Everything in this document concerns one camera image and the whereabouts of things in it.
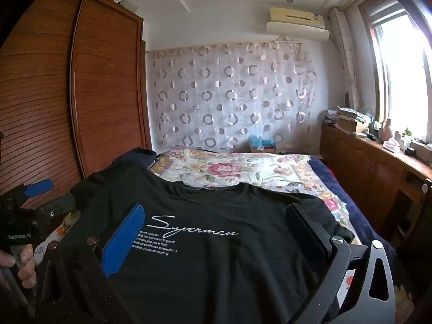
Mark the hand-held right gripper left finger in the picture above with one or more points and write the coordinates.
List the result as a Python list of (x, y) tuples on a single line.
[(124, 239)]

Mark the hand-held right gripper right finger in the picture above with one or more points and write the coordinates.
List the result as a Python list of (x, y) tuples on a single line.
[(298, 231)]

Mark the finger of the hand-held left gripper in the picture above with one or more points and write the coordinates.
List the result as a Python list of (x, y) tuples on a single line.
[(38, 189), (59, 204)]

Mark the black printed t-shirt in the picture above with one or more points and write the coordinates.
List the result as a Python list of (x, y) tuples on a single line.
[(202, 276)]

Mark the person's left hand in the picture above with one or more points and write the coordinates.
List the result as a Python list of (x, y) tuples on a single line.
[(26, 270)]

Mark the navy blue blanket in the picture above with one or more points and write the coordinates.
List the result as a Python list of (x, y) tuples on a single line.
[(347, 202)]

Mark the folded navy garment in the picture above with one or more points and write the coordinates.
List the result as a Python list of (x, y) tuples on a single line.
[(138, 157)]

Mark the small cardboard box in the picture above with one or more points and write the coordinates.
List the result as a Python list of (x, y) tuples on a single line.
[(265, 149)]

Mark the long wooden cabinet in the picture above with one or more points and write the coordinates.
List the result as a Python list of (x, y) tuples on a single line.
[(364, 168)]

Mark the floral blanket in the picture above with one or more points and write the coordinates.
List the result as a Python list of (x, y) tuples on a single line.
[(229, 168)]

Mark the blue toy at bedhead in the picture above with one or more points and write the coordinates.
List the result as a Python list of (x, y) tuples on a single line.
[(260, 140)]

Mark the brown wooden wardrobe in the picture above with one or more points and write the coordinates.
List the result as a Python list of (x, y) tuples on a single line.
[(67, 91)]

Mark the open cardboard box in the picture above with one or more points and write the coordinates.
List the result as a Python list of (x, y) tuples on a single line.
[(351, 125)]

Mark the pink tissue box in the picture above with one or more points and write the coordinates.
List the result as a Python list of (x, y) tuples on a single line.
[(391, 145)]

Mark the dark patterned cloth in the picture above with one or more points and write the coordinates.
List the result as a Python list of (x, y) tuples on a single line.
[(352, 112)]

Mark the pink bottle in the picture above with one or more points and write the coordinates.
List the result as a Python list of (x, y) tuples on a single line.
[(387, 131)]

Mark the green capped bottle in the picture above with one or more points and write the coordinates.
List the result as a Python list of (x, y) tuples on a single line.
[(408, 138)]

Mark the bunched patterned window curtain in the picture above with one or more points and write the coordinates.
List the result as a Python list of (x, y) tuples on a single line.
[(347, 57)]

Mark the window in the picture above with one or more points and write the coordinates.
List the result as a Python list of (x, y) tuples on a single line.
[(405, 67)]

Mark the white air conditioner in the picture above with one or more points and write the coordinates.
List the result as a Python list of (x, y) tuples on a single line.
[(297, 23)]

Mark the circle patterned wall curtain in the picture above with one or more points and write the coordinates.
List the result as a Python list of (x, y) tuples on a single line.
[(229, 101)]

